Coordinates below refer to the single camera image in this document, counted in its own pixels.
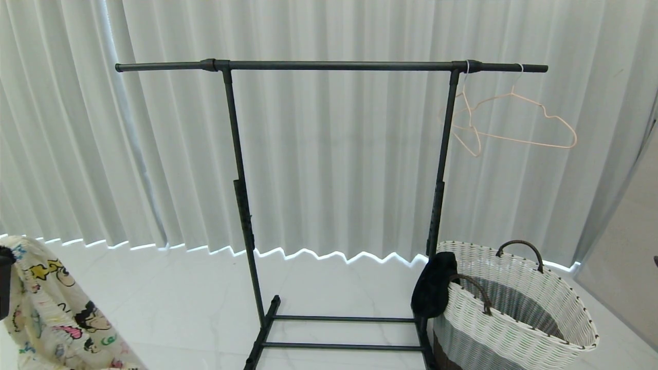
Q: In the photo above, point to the black clothes rack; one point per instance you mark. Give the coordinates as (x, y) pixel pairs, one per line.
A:
(334, 65)

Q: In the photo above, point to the white curtain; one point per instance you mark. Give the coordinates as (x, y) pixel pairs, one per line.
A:
(334, 154)

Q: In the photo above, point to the white laundry basket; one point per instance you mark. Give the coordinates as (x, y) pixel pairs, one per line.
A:
(478, 334)

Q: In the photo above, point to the pink clothes hanger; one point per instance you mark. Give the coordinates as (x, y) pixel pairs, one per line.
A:
(480, 144)
(514, 140)

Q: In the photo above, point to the black garment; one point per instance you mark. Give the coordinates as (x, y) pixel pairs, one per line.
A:
(434, 288)

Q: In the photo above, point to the cream printed garment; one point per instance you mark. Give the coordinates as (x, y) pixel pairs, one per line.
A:
(56, 318)

